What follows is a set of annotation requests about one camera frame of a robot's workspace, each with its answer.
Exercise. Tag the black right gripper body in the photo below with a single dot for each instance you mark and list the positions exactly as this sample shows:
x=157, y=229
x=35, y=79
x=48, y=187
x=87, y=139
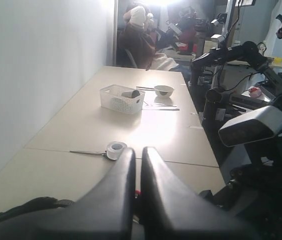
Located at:
x=254, y=191

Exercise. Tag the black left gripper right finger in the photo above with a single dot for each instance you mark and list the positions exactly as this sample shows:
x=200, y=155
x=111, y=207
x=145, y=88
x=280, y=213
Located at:
x=173, y=211

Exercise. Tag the grey cup in basket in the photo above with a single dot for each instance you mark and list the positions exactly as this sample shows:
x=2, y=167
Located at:
x=131, y=94

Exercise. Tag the seated person in brown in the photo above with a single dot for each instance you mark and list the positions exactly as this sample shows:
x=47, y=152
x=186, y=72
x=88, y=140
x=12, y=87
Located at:
x=137, y=40

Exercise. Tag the white bowl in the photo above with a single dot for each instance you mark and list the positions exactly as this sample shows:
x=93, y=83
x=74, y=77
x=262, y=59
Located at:
x=163, y=91

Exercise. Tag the metal scissors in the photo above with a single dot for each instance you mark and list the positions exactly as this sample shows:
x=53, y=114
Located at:
x=93, y=153

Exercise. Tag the metal utensil near bowl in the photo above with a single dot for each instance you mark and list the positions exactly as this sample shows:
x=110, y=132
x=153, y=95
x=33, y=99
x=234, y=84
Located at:
x=165, y=108

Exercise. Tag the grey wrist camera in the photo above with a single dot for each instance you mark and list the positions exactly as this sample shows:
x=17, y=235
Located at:
x=257, y=125

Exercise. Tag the white tape roll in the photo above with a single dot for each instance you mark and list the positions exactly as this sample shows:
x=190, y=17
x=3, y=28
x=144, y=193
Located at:
x=114, y=149

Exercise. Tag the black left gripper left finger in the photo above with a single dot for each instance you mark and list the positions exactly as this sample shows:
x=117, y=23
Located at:
x=104, y=213

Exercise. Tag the white plastic basket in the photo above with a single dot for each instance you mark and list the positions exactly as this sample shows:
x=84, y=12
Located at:
x=110, y=98

